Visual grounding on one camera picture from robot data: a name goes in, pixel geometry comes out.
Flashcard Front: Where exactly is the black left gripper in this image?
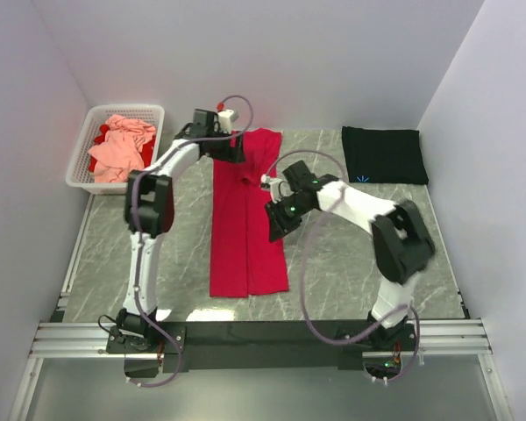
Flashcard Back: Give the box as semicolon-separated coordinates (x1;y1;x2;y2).
206;126;245;164

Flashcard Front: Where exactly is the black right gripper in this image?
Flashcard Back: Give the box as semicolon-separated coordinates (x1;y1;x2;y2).
265;196;313;244

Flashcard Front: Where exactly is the red t shirt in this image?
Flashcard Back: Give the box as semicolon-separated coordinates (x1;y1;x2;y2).
89;124;156;173
210;128;289;298

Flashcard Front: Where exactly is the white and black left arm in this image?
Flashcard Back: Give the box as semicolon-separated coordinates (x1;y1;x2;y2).
110;105;245;353

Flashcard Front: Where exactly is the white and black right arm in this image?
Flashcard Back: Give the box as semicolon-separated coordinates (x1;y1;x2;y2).
260;161;436;350

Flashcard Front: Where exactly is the red t shirt in basket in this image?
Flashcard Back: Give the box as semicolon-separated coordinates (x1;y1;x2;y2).
89;124;156;173

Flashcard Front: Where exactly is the pink t shirt in basket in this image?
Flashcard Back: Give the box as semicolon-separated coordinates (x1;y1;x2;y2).
88;114;157;183

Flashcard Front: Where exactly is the white plastic laundry basket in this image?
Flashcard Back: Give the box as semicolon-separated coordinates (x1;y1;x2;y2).
65;104;165;195

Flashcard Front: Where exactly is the folded black t shirt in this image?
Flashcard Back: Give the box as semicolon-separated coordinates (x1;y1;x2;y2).
341;126;430;185

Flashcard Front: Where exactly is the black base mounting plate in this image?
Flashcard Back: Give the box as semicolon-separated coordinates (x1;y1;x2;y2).
106;321;416;373

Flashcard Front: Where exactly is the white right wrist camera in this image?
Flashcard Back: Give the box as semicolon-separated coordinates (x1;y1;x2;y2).
259;174;288;203

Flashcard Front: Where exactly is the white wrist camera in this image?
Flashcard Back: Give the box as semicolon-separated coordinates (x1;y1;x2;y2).
259;174;288;203
217;102;238;133

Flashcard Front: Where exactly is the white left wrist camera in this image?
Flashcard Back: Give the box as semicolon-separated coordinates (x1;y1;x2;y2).
217;102;238;133

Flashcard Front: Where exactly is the aluminium rail frame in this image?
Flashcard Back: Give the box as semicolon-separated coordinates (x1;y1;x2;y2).
8;280;514;421

